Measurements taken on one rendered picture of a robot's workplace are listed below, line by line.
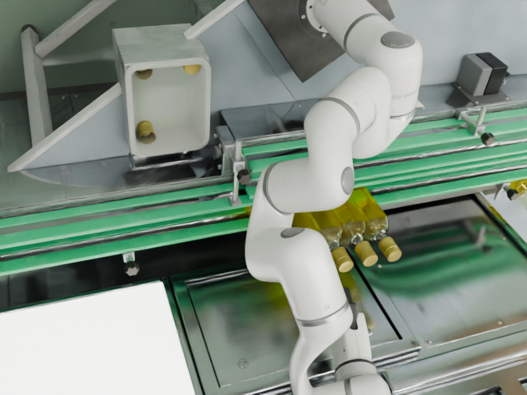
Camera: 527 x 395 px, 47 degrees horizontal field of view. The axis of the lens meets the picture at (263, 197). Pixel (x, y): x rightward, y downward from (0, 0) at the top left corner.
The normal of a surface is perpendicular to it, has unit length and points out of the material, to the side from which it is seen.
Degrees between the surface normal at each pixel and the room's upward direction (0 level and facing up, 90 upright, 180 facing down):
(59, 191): 90
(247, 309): 90
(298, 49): 1
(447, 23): 0
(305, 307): 48
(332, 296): 40
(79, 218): 90
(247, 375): 90
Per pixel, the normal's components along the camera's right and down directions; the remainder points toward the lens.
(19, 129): 0.08, -0.76
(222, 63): 0.33, 0.63
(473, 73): -0.94, 0.16
